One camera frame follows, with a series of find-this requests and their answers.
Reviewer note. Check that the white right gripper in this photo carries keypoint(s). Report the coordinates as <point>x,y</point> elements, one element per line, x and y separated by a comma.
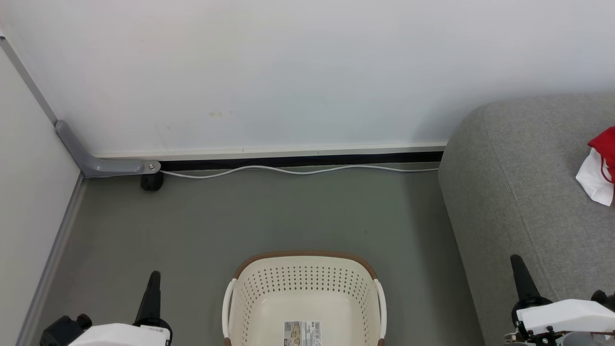
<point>567,315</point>

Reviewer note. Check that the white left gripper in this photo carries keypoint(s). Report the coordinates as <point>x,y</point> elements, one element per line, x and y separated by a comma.
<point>120,335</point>

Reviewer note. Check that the red and white garment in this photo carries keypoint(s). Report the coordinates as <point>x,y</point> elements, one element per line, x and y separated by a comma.
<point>598,178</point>

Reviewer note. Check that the grey fabric sofa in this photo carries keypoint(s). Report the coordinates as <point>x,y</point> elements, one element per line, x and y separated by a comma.
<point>519,182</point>

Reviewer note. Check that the grey aluminium partition edge strip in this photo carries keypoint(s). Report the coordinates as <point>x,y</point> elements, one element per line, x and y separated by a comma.
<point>29,79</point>
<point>53,254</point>

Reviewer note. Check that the black caster wheel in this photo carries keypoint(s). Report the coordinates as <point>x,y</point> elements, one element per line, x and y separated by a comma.
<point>152,181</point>

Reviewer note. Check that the grey metal partition foot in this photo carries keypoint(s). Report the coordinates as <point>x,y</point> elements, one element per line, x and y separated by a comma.
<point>101,166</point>

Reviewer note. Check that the cream perforated laundry basket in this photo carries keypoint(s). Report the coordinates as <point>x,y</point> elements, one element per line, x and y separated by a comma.
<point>302,288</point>

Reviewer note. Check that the printed paper basket label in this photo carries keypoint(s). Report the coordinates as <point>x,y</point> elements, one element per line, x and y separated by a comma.
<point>301,333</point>

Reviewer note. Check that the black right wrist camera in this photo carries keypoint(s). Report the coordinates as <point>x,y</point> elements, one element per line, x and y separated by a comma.
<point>604,298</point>

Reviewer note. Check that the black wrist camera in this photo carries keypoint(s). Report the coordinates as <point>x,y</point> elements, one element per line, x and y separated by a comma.
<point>60,331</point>
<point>604,298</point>

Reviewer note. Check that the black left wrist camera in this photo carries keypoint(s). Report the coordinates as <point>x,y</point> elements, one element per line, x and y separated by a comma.
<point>60,331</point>

